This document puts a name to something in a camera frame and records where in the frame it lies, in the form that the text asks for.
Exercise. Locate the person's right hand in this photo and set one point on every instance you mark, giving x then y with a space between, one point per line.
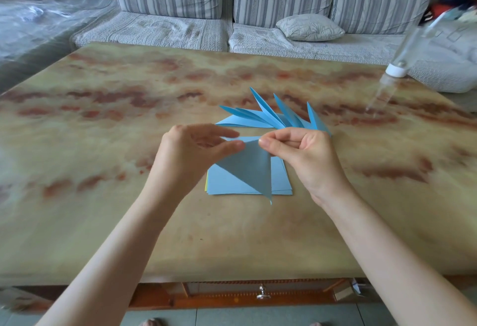
316 165

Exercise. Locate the person's left foot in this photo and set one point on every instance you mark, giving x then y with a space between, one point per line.
152 322

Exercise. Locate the plastic-covered sofa section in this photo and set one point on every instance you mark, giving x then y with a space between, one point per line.
44 27

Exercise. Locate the person's right forearm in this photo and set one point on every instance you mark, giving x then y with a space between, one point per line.
391 258

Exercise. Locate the blue paper sheet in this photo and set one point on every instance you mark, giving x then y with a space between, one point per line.
249 167

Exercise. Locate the wooden table drawer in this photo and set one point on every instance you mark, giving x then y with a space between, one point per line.
223 294

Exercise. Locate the clear bottle with white cap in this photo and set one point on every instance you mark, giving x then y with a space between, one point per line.
410 46

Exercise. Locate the person's left thumb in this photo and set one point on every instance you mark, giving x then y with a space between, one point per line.
231 149

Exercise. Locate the person's right thumb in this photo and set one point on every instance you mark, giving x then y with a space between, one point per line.
274 147

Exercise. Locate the person's left hand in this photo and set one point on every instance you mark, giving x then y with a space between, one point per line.
179 162

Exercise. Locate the small patterned grey pillow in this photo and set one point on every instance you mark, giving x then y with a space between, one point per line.
309 27

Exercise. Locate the pile of folded blue triangles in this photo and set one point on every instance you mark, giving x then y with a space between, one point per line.
275 115

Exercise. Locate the metal drawer knob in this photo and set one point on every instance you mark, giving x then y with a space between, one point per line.
263 293

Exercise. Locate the stack of flat blue papers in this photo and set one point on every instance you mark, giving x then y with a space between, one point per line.
227 184

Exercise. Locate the person's left forearm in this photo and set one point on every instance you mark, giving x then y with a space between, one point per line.
111 262

